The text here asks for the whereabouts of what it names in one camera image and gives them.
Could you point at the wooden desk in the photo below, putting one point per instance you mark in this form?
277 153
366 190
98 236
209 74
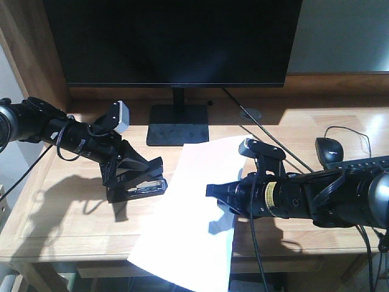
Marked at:
61 214

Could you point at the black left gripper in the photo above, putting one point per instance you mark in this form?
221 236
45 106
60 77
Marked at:
114 156

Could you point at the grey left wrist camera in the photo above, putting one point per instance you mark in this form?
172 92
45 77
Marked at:
116 119

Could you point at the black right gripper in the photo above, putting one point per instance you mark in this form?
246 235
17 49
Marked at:
281 197

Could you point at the white paper sheet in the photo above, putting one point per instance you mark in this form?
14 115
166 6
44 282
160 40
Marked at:
188 240

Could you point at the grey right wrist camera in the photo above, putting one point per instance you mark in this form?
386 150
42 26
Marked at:
269 158

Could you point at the white power strip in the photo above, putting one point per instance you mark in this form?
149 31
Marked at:
246 286

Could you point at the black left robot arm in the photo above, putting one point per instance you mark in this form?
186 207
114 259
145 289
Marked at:
35 120

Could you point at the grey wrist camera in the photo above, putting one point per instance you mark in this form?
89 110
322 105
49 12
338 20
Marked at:
116 119
269 158

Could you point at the black computer monitor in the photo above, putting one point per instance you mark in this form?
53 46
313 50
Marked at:
176 45

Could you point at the black stapler with orange label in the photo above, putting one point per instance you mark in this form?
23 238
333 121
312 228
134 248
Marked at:
135 183

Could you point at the black computer keyboard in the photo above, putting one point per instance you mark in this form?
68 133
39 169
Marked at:
380 162

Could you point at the black computer mouse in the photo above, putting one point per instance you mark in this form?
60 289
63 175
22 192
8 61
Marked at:
328 150

